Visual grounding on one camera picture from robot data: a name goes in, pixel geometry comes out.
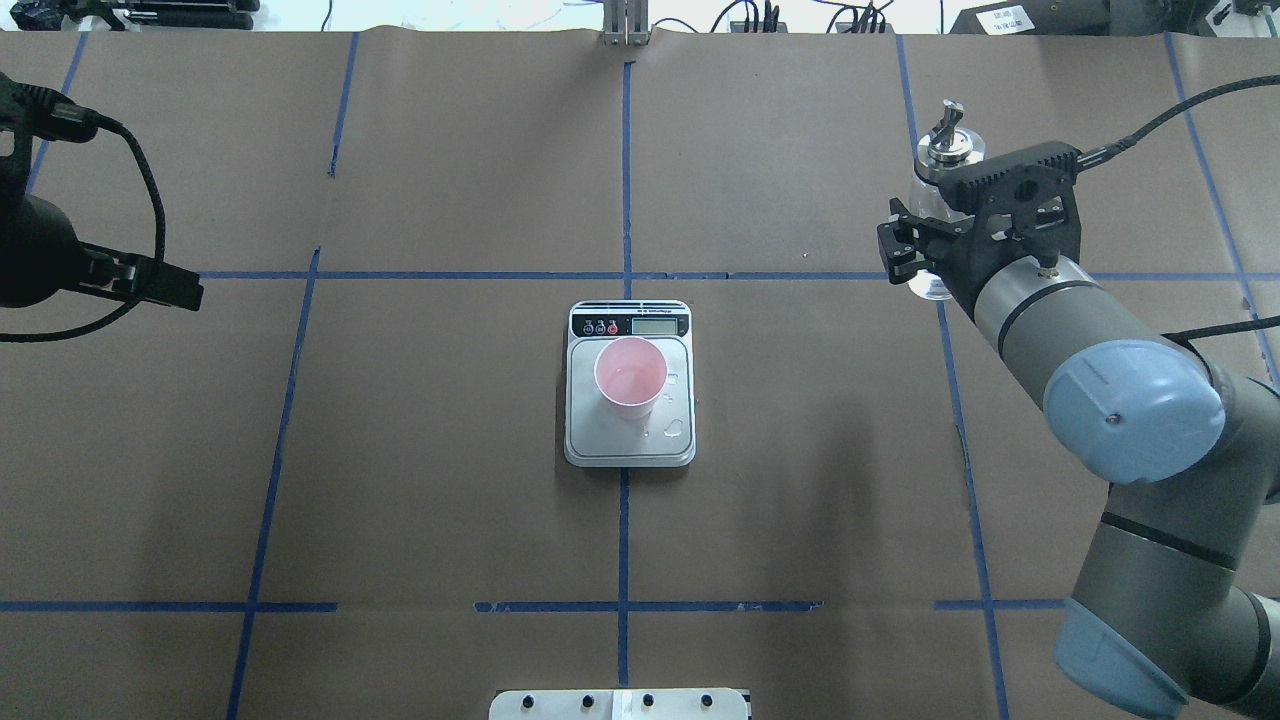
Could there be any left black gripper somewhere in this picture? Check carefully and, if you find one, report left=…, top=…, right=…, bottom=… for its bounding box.
left=78, top=243, right=204, bottom=313

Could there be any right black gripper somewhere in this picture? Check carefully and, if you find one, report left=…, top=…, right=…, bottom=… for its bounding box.
left=877, top=141, right=1082, bottom=311

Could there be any glass sauce dispenser bottle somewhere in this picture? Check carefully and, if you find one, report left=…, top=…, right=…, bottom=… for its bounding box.
left=905, top=99, right=988, bottom=302

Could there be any pink paper cup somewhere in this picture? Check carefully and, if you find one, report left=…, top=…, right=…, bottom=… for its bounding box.
left=593, top=336, right=668, bottom=420

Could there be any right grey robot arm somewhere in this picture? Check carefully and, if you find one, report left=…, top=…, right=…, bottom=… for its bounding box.
left=877, top=128, right=1277, bottom=719

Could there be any digital kitchen scale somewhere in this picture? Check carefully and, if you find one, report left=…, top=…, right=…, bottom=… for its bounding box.
left=563, top=299, right=698, bottom=468

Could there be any blue tape line lengthwise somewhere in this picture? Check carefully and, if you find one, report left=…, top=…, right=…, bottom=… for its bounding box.
left=893, top=33, right=1011, bottom=720

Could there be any blue tape centre line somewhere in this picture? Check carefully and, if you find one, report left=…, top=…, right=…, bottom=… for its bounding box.
left=616, top=60, right=635, bottom=689

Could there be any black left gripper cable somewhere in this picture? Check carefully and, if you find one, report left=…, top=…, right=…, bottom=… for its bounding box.
left=0, top=85, right=166, bottom=345

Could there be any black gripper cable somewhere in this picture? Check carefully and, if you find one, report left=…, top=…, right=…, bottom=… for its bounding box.
left=1075, top=76, right=1280, bottom=167
left=0, top=85, right=166, bottom=345

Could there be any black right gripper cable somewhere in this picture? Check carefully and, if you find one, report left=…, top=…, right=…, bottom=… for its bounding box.
left=1075, top=76, right=1280, bottom=167

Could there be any aluminium frame post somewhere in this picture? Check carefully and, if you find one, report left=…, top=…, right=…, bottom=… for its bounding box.
left=599, top=0, right=652, bottom=47

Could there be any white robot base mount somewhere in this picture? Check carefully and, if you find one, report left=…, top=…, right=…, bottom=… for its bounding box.
left=488, top=687, right=753, bottom=719

